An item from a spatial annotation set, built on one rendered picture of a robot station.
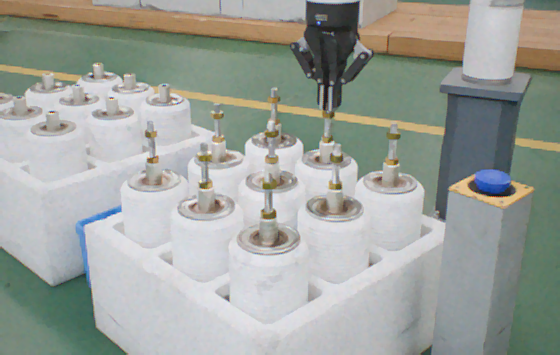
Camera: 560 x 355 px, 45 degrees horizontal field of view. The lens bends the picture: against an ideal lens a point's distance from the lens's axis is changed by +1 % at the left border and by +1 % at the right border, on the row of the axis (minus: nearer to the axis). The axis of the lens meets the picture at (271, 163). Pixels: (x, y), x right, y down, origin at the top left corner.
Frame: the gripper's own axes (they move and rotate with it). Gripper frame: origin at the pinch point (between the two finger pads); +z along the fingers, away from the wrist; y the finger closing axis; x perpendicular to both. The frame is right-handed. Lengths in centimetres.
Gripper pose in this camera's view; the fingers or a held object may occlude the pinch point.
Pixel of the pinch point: (329, 96)
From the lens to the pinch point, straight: 99.1
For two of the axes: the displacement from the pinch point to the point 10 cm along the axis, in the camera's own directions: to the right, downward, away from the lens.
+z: 0.0, 9.2, 3.8
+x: 5.5, -3.2, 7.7
